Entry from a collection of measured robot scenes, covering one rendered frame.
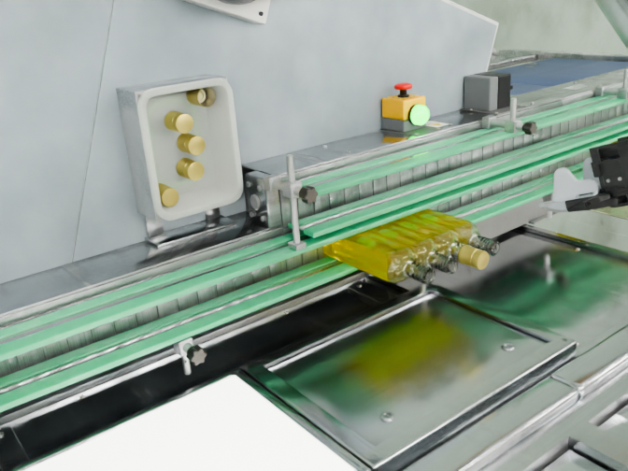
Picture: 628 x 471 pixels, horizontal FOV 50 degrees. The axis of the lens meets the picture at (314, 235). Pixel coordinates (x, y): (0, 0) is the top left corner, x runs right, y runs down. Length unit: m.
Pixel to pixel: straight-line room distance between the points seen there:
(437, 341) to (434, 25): 0.76
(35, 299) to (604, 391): 0.89
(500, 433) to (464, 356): 0.20
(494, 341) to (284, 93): 0.62
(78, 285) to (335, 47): 0.70
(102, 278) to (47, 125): 0.26
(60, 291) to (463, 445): 0.64
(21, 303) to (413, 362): 0.63
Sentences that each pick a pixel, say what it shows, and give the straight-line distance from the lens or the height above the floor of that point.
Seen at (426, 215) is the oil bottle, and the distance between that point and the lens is 1.35.
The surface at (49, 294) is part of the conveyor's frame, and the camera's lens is 1.11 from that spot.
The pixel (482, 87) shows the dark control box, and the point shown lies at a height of 0.81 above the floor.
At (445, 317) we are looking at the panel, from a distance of 1.29.
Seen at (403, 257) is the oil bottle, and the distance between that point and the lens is 1.17.
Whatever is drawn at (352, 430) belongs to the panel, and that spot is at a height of 1.24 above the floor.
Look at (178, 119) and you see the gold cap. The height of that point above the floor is 0.81.
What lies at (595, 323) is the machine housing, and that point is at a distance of 1.38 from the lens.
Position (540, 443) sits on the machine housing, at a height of 1.41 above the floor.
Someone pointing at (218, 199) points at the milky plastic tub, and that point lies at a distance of 1.21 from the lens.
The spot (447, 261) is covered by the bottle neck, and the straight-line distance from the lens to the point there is 1.18.
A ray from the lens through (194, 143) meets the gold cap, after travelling 1.19.
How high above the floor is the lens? 1.86
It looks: 49 degrees down
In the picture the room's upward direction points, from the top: 112 degrees clockwise
